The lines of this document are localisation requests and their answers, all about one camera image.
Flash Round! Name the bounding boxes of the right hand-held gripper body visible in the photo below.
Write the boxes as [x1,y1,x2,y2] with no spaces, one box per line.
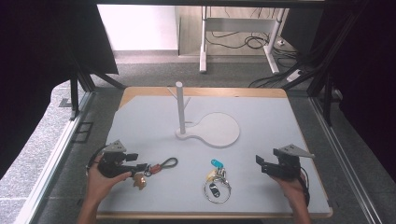
[273,144,316,181]

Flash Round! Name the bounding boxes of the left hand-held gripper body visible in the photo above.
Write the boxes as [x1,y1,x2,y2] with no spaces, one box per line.
[97,139,139,179]

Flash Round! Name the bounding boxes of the brown strap keychain with bell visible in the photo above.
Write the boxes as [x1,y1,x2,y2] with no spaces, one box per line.
[133,157,179,191]

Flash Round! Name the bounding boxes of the white key stand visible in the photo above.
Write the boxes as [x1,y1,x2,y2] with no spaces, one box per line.
[166,81,241,149]

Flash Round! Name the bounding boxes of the key bunch with blue tag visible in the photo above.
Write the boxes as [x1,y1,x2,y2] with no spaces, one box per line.
[204,159,233,205]

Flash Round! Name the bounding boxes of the person's right hand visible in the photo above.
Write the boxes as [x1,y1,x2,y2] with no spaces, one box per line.
[270,169,310,208]

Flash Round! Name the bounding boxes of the person's left hand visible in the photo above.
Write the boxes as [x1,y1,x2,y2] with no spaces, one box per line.
[85,155,134,206]

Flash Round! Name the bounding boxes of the white table mat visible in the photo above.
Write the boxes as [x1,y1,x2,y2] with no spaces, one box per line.
[96,95,331,216]

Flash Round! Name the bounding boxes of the black metal stand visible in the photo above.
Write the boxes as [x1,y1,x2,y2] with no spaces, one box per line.
[68,69,126,121]
[281,12,363,127]

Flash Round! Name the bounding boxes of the wooden table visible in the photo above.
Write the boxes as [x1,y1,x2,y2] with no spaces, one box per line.
[96,87,333,219]

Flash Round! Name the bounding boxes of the white power strip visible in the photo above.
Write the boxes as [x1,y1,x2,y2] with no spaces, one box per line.
[286,68,304,83]

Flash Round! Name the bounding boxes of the black curtain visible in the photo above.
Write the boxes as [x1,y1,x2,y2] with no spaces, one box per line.
[0,0,120,180]
[323,0,396,175]

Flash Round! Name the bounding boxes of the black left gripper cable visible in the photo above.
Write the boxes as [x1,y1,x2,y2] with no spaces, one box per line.
[86,145,108,172]

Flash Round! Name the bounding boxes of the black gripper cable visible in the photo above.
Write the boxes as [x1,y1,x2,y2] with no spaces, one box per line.
[298,166,312,208]
[86,145,108,172]

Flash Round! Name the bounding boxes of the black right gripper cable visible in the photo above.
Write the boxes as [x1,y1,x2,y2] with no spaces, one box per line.
[298,166,312,208]

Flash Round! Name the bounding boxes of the aluminium frame rail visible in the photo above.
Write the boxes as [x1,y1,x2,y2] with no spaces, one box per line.
[13,91,96,224]
[309,96,382,224]

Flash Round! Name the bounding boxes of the black floor cables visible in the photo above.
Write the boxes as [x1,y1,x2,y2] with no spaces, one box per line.
[205,31,300,60]

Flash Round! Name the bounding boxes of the white desk frame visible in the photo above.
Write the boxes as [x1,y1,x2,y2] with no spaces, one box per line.
[199,6,286,75]

